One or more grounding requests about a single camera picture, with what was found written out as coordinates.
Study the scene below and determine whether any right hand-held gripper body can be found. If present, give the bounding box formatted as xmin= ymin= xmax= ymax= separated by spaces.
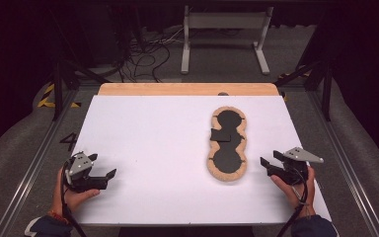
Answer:
xmin=269 ymin=146 xmax=325 ymax=186

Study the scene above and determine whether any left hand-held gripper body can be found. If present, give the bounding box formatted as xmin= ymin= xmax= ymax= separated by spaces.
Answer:
xmin=64 ymin=151 xmax=110 ymax=194

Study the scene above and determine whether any person's left hand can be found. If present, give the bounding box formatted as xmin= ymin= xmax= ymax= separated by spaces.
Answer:
xmin=50 ymin=167 xmax=102 ymax=220

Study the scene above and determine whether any person's right hand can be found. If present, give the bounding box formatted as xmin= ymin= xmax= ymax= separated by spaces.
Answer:
xmin=269 ymin=167 xmax=316 ymax=218

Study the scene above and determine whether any white board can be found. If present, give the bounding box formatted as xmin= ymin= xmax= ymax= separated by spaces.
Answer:
xmin=66 ymin=95 xmax=333 ymax=226

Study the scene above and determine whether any black metal stand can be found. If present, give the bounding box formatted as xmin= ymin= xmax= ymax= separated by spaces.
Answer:
xmin=47 ymin=9 xmax=111 ymax=121
xmin=273 ymin=58 xmax=335 ymax=121

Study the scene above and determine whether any yellow black floor tape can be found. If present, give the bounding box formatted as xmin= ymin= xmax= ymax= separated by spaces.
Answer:
xmin=277 ymin=69 xmax=311 ymax=81

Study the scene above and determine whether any wooden table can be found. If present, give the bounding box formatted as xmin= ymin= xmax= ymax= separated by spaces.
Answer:
xmin=98 ymin=82 xmax=280 ymax=97

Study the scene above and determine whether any white metal stand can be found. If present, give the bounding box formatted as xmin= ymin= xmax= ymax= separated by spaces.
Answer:
xmin=181 ymin=5 xmax=274 ymax=76

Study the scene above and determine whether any aluminium floor rail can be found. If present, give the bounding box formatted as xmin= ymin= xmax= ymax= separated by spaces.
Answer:
xmin=309 ymin=90 xmax=379 ymax=237
xmin=0 ymin=88 xmax=82 ymax=237

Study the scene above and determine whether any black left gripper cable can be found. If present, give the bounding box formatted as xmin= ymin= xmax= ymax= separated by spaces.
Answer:
xmin=60 ymin=152 xmax=88 ymax=237

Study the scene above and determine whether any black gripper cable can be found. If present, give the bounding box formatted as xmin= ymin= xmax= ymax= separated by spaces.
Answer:
xmin=275 ymin=164 xmax=310 ymax=237
xmin=60 ymin=152 xmax=88 ymax=237

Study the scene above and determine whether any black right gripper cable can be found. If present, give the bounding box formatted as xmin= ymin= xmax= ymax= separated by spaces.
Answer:
xmin=275 ymin=164 xmax=310 ymax=237

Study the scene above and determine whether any red wrist string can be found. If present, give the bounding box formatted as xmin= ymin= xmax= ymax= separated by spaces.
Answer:
xmin=48 ymin=210 xmax=69 ymax=225

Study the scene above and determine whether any bundle of floor cables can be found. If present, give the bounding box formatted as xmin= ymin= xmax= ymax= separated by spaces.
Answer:
xmin=112 ymin=28 xmax=186 ymax=83

